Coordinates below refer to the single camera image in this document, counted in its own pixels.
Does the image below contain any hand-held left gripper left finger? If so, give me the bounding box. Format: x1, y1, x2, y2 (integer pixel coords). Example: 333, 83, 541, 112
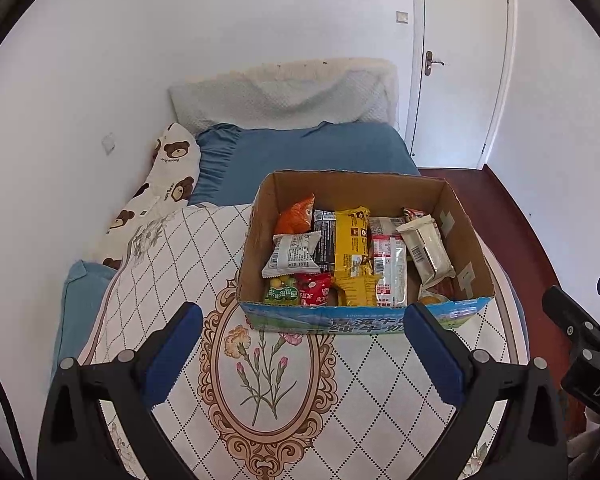
37, 301, 204, 480

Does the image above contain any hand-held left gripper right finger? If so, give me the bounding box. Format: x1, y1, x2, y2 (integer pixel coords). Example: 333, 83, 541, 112
403, 302, 566, 480

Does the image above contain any brown snack packet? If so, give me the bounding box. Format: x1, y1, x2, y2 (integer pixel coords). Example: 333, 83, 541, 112
420, 277, 456, 301

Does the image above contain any cardboard box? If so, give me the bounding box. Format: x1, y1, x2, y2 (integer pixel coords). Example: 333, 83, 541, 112
236, 170, 496, 336

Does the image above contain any white and red snack packet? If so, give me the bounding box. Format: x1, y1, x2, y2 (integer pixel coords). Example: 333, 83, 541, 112
371, 234, 408, 308

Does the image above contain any silver white snack packet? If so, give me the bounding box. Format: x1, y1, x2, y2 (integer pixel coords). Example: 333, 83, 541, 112
396, 215, 456, 286

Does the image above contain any green snack packet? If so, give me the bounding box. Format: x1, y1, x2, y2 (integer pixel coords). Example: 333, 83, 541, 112
264, 274, 301, 307

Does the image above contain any white barcode snack packet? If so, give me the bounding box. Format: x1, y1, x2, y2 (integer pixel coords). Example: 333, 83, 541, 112
261, 231, 322, 279

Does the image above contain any black snack packet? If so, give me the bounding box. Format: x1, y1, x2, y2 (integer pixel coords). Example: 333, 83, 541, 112
311, 209, 337, 271

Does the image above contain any diamond pattern quilt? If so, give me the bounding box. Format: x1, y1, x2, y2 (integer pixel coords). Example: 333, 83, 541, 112
77, 202, 523, 480

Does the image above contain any blue cushion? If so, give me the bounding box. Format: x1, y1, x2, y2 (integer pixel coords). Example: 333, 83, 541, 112
52, 260, 118, 376

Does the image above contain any bear print pillow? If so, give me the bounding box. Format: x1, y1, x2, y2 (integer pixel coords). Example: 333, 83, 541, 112
97, 122, 202, 271

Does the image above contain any blue bed sheet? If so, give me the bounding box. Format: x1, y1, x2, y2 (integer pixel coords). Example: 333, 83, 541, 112
187, 121, 421, 206

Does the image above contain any white door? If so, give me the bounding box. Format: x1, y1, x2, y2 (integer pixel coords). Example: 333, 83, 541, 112
411, 0, 518, 170

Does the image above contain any white textured pillow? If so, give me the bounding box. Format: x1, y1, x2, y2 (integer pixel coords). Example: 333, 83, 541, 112
169, 58, 398, 133

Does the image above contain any red wooden bed frame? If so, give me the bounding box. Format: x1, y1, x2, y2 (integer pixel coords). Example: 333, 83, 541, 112
420, 164, 586, 456

